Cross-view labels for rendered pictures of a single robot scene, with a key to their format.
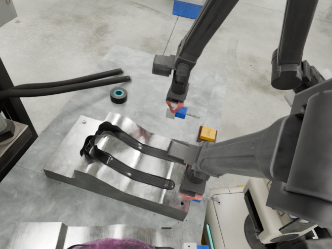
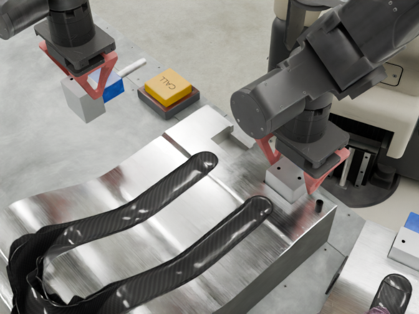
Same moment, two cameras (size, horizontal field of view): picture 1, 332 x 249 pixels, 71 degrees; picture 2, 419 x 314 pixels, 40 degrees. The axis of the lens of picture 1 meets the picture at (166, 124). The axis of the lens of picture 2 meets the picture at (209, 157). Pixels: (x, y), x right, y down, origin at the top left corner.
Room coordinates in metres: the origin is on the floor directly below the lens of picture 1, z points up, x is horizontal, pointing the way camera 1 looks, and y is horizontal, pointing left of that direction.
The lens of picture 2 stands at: (0.12, 0.32, 1.51)
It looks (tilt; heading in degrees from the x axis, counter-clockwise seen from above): 50 degrees down; 311
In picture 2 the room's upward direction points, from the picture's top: straight up
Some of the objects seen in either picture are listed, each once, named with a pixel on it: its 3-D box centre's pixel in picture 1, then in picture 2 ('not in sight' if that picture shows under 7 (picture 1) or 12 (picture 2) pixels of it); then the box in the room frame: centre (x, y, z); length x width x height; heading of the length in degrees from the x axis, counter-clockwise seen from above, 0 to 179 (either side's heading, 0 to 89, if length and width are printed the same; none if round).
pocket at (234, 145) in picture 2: not in sight; (233, 149); (0.45, -0.12, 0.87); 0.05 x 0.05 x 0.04; 83
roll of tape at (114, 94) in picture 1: (118, 95); not in sight; (0.79, 0.25, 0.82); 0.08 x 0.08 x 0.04
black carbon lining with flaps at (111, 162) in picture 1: (130, 154); (141, 239); (0.42, 0.10, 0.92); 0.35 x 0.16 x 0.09; 83
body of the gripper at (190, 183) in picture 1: (197, 172); (304, 115); (0.35, -0.11, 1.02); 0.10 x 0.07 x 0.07; 173
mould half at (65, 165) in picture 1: (127, 157); (130, 261); (0.44, 0.11, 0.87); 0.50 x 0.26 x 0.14; 83
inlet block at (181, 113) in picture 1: (183, 112); (110, 81); (0.65, -0.06, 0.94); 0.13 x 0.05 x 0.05; 83
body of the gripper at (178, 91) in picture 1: (179, 85); (70, 22); (0.65, -0.02, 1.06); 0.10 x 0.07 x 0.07; 173
